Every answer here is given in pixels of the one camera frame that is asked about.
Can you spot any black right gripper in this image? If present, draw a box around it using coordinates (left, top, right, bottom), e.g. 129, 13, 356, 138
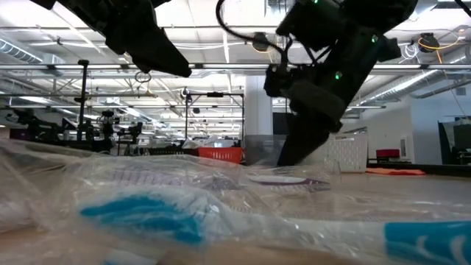
276, 35, 380, 167

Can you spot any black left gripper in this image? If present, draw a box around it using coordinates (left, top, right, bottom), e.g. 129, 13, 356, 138
29, 0, 193, 79

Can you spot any grey plastic bin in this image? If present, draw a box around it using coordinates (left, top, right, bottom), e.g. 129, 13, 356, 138
244, 134, 290, 167

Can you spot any white perforated plastic basket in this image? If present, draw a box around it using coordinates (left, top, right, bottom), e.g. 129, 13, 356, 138
312, 132, 369, 174

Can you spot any white column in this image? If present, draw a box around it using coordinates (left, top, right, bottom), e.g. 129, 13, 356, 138
244, 75, 275, 137

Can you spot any long silver light bar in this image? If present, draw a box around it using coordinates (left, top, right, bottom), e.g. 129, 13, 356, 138
0, 63, 471, 71

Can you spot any orange plastic basket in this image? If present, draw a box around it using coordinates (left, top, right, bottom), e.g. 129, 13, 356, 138
197, 146, 244, 165

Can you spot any black pole with clamp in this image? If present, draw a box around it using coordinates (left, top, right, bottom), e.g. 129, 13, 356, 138
74, 58, 92, 144

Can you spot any red box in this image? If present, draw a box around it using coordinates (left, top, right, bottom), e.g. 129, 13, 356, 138
375, 148, 401, 160

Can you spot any black background robot rig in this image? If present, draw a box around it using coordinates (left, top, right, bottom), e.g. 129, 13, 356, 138
7, 108, 145, 155

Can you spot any black plastic basket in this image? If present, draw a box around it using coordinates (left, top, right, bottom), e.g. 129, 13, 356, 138
146, 146, 199, 158

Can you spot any orange flat lid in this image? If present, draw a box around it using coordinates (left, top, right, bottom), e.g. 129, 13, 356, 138
365, 167, 427, 177

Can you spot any dark monitor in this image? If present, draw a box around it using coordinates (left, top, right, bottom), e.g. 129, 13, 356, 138
436, 116, 471, 166

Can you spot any blue white wrapped toothbrush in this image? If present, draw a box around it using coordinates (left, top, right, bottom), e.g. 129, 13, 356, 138
75, 183, 471, 265

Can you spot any black cable ring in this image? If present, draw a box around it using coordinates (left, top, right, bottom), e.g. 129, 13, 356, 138
133, 70, 153, 85

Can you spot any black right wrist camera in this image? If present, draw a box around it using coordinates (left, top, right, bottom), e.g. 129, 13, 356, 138
263, 63, 296, 99

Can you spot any black camera stand frame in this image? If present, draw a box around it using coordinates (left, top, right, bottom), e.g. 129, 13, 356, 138
183, 91, 247, 149

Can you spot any black right camera cable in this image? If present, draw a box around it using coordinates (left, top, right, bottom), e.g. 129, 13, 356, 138
215, 0, 294, 67

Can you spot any black ceiling cable reel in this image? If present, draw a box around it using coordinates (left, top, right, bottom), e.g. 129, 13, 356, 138
418, 32, 442, 54
251, 32, 271, 53

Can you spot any large silver air duct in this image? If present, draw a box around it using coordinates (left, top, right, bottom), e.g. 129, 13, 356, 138
367, 68, 471, 102

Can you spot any small silver air duct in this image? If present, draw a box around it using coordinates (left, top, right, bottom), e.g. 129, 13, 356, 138
0, 38, 44, 66

